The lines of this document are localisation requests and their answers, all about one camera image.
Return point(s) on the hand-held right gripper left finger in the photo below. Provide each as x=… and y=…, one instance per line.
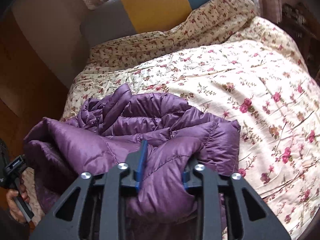
x=141, y=165

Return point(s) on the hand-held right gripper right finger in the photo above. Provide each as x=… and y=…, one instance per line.
x=185, y=177

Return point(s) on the purple puffer jacket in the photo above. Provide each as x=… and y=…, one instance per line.
x=160, y=122

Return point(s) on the person's left forearm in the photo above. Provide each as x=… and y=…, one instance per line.
x=10, y=227

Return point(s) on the person's left hand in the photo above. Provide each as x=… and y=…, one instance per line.
x=12, y=202

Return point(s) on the glossy wooden wardrobe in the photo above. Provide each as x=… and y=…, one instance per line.
x=25, y=80

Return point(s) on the large-flower cream quilt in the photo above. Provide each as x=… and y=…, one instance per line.
x=250, y=85

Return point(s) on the small-flower cream pillow cover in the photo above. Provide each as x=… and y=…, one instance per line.
x=200, y=27

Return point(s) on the grey yellow blue headboard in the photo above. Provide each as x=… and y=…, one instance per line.
x=150, y=7

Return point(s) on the cluttered wooden shelf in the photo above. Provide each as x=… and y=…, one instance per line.
x=300, y=30

